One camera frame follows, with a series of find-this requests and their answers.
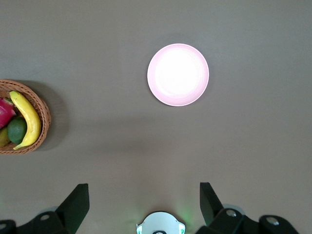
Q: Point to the pink round plate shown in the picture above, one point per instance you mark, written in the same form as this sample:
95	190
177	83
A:
178	74

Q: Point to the yellow-green pear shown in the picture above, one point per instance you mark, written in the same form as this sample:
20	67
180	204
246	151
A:
3	139

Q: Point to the brown wicker basket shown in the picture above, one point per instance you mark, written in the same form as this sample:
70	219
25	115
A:
42	114

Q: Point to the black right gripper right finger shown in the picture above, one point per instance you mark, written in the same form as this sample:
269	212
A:
209	204

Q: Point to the yellow banana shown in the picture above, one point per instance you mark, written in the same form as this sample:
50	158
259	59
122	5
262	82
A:
30	117

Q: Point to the magenta dragon fruit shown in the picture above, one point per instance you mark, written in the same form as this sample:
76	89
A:
5	111

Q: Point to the green avocado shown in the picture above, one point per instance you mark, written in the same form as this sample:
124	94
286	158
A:
16	130

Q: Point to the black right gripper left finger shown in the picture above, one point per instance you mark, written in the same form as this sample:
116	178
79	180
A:
70	207

